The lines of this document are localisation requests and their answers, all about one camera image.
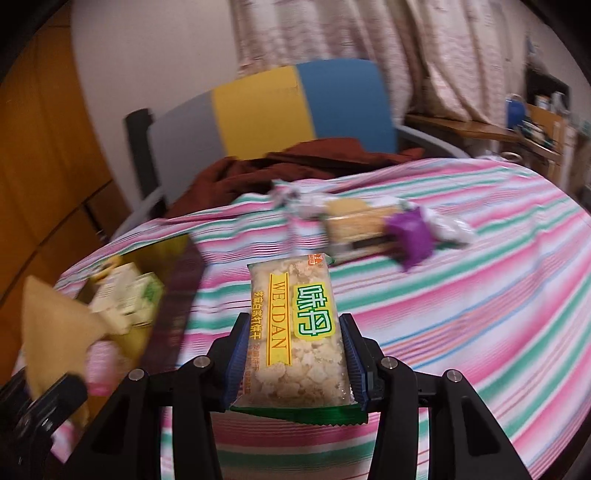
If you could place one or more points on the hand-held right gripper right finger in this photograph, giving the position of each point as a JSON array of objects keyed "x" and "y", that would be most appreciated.
[{"x": 355, "y": 369}]

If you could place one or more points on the purple snack packet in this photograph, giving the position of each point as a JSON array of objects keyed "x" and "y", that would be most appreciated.
[{"x": 411, "y": 235}]

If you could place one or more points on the pink green striped tablecloth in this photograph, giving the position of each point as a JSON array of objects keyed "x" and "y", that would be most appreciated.
[{"x": 461, "y": 323}]

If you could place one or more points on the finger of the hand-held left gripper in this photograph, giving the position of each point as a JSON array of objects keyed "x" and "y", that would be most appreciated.
[{"x": 60, "y": 401}]

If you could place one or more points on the black rolled mat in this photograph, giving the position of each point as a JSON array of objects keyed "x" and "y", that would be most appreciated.
[{"x": 138, "y": 152}]

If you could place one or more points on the brown quilted jacket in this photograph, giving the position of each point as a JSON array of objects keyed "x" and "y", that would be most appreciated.
[{"x": 221, "y": 180}]

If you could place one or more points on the clear bag of white balls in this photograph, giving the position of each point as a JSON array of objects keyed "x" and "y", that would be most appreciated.
[{"x": 300, "y": 201}]

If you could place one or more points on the wooden wardrobe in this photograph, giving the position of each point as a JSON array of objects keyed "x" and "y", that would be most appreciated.
[{"x": 46, "y": 161}]

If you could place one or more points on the gold tin box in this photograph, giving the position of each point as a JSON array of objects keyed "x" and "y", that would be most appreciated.
[{"x": 180, "y": 295}]

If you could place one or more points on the grey yellow blue chair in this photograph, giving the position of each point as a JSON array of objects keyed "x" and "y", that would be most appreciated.
[{"x": 258, "y": 110}]

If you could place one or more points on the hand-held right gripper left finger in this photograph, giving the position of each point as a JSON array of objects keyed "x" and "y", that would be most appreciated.
[{"x": 234, "y": 369}]

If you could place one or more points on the wooden side desk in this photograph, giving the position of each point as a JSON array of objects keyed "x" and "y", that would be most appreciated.
[{"x": 461, "y": 124}]

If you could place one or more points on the patterned beige curtain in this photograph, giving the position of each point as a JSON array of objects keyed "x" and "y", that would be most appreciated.
[{"x": 369, "y": 32}]

